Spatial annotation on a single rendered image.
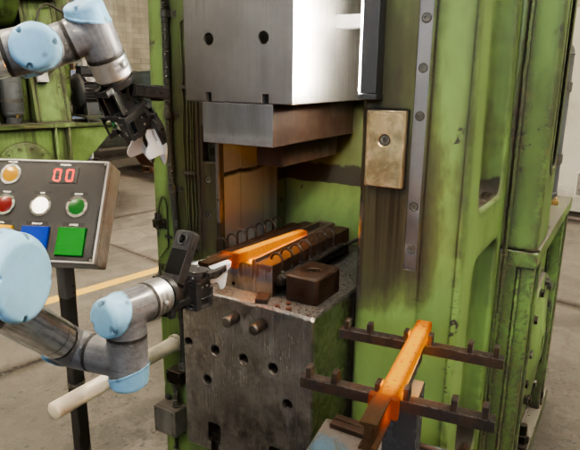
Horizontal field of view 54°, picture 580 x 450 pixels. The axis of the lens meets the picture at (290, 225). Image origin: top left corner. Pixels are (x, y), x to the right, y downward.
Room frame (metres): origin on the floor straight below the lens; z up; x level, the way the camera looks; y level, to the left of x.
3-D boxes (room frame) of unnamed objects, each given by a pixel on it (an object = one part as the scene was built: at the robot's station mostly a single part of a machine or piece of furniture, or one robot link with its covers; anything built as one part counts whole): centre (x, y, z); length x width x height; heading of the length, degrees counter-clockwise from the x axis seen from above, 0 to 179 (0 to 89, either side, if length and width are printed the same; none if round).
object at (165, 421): (1.61, 0.37, 0.36); 0.09 x 0.07 x 0.12; 59
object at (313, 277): (1.28, -0.06, 0.95); 0.12 x 0.08 x 0.06; 149
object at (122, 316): (0.98, 0.30, 1.00); 0.11 x 0.08 x 0.09; 149
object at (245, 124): (1.50, 0.02, 1.32); 0.42 x 0.20 x 0.10; 149
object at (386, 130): (1.27, -0.21, 1.27); 0.09 x 0.02 x 0.17; 59
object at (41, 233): (1.41, 0.66, 1.01); 0.07 x 0.05 x 0.07; 84
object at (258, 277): (1.50, 0.02, 0.96); 0.42 x 0.20 x 0.09; 149
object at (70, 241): (1.40, 0.56, 1.01); 0.07 x 0.05 x 0.07; 84
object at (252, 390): (1.48, -0.03, 0.69); 0.56 x 0.38 x 0.45; 149
